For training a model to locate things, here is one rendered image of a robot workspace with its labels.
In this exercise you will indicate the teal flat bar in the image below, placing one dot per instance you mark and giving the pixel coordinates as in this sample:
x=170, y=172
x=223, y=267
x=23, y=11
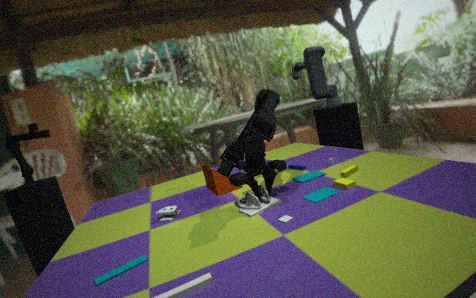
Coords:
x=120, y=270

